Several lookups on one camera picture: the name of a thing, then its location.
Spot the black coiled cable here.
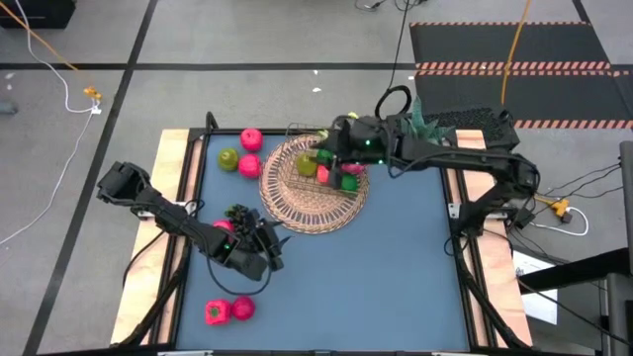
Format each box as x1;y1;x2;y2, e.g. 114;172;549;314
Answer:
374;0;414;123

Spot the potted green plant white pot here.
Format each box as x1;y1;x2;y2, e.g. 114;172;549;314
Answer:
400;96;456;149

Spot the orange extension cable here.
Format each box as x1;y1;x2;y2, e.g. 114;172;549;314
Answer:
0;2;104;103

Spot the black box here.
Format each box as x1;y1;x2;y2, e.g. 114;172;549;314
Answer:
0;0;77;30

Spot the black floor cable bundle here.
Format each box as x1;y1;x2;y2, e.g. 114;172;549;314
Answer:
354;0;426;12

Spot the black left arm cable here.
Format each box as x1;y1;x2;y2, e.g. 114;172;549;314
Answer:
205;251;274;297

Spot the yellow power adapter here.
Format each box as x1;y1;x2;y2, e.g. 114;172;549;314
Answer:
536;195;575;223

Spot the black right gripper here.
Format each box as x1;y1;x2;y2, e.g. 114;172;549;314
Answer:
323;117;365;191

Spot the white paper sheet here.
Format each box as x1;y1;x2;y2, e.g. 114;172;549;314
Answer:
512;250;559;325

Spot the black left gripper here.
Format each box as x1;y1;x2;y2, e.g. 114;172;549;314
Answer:
244;210;294;274

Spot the red bell pepper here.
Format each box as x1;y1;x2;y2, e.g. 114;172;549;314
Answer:
205;299;232;327

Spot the grey post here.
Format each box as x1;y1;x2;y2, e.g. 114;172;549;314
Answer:
619;140;633;276

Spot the blue table mat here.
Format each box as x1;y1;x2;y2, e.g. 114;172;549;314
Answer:
176;133;470;352

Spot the black mesh computer case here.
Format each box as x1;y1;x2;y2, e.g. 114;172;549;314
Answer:
423;106;521;154

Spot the yellow hanging cable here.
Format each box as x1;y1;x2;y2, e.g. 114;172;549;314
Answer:
499;0;533;106

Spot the black desk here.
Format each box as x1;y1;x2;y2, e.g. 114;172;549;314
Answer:
516;246;633;356

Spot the woven wicker basket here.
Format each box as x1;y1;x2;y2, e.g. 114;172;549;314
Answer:
258;133;371;235

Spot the black striped-edge floor mat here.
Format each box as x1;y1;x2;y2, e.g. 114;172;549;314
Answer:
408;21;612;70
413;68;633;131

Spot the wire basket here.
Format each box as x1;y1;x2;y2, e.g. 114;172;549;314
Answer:
284;122;371;200

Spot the white cable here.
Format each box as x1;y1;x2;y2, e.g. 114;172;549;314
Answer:
0;0;104;246
531;206;590;237

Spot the black table frame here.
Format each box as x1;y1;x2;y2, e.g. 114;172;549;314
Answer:
118;111;533;356

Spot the plywood side board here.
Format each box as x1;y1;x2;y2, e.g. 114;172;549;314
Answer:
454;128;534;347
109;128;204;346

